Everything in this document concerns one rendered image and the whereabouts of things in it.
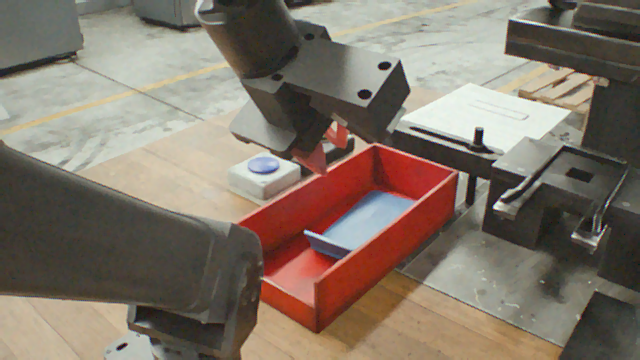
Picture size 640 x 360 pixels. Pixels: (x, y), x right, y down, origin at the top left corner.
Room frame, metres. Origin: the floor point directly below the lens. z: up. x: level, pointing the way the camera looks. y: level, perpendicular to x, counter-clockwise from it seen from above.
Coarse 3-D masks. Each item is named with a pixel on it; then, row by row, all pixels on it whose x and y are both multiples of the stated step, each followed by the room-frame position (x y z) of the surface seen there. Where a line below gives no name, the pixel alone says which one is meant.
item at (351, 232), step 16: (384, 192) 0.57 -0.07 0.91; (368, 208) 0.53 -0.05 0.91; (384, 208) 0.53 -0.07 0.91; (400, 208) 0.53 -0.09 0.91; (336, 224) 0.50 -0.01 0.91; (352, 224) 0.50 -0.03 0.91; (368, 224) 0.50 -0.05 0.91; (384, 224) 0.50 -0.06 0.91; (320, 240) 0.44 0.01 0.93; (336, 240) 0.47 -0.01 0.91; (352, 240) 0.47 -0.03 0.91; (336, 256) 0.44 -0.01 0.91
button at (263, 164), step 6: (258, 156) 0.61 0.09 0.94; (264, 156) 0.61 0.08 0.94; (270, 156) 0.61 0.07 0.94; (252, 162) 0.60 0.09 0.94; (258, 162) 0.60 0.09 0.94; (264, 162) 0.60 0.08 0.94; (270, 162) 0.60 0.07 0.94; (276, 162) 0.60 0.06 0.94; (252, 168) 0.58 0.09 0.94; (258, 168) 0.58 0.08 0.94; (264, 168) 0.58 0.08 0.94; (270, 168) 0.58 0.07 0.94; (276, 168) 0.59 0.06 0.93
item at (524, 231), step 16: (496, 176) 0.49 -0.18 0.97; (496, 192) 0.49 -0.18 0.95; (544, 192) 0.46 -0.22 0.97; (528, 208) 0.47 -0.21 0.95; (544, 208) 0.46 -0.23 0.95; (560, 208) 0.45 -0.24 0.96; (576, 208) 0.44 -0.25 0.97; (496, 224) 0.49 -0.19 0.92; (512, 224) 0.48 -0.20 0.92; (528, 224) 0.47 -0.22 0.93; (544, 224) 0.47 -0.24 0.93; (608, 224) 0.42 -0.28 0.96; (624, 224) 0.41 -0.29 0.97; (512, 240) 0.47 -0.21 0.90; (528, 240) 0.46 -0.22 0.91; (608, 240) 0.41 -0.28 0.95; (624, 240) 0.40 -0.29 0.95; (608, 256) 0.41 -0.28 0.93; (624, 256) 0.40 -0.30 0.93; (608, 272) 0.41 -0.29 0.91; (624, 272) 0.40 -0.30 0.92
